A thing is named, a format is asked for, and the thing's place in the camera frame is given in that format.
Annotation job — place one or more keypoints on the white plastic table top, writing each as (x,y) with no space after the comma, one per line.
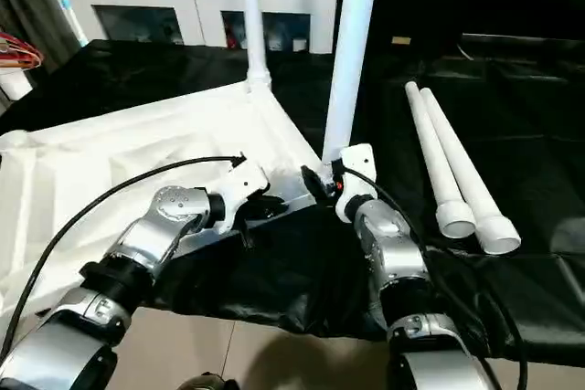
(110,152)

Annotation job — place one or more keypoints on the black work mat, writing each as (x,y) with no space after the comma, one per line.
(292,271)

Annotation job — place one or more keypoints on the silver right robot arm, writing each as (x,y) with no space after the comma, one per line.
(393,253)

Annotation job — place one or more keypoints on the white plastic table leg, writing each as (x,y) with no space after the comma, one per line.
(471,184)
(352,52)
(254,15)
(439,162)

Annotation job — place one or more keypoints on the small tan block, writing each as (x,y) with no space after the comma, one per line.
(401,40)

